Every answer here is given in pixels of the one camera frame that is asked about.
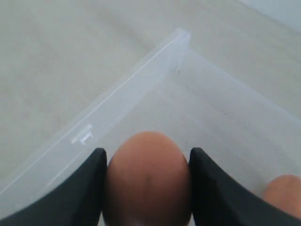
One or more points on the clear plastic storage box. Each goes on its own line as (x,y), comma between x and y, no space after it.
(173,90)

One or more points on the brown egg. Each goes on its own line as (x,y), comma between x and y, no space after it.
(284,192)
(148,183)

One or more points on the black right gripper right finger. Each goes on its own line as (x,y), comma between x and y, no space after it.
(219,200)

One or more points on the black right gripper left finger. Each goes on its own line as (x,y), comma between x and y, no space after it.
(75,202)

